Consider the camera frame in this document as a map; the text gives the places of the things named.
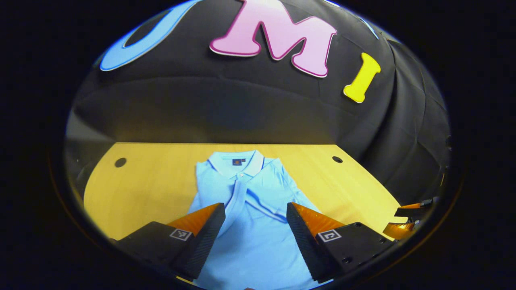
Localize black backdrop cloth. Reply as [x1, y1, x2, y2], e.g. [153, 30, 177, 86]
[64, 0, 452, 206]

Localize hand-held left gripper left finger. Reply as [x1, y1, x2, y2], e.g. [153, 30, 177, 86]
[108, 203, 226, 281]

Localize light blue polo T-shirt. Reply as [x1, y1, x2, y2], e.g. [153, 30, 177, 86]
[187, 150, 323, 290]

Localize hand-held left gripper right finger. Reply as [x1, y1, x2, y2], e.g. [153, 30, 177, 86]
[286, 202, 395, 283]

